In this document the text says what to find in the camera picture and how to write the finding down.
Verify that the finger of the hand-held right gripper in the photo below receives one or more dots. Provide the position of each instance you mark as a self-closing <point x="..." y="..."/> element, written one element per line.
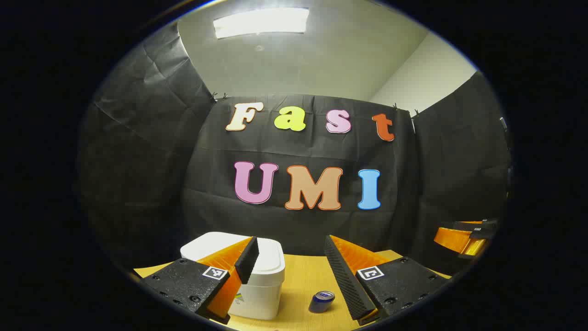
<point x="459" y="241"/>

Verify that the white desktop garbage bin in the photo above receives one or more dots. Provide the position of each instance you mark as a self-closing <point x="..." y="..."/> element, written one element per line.
<point x="264" y="289"/>

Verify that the blue pop can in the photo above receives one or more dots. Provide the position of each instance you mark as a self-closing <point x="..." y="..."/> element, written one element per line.
<point x="320" y="302"/>

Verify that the wooden desktop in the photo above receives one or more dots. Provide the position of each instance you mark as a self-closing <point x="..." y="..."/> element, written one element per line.
<point x="303" y="276"/>

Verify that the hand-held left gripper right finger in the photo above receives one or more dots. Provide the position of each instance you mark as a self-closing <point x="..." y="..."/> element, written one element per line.
<point x="349" y="285"/>

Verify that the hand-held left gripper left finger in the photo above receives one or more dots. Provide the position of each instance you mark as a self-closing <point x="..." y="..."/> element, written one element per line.
<point x="188" y="282"/>

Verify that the black backdrop cloth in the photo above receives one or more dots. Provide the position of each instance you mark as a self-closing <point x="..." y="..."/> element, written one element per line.
<point x="298" y="147"/>

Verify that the rectangular ceiling light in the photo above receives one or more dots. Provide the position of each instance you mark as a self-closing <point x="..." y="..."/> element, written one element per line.
<point x="262" y="22"/>

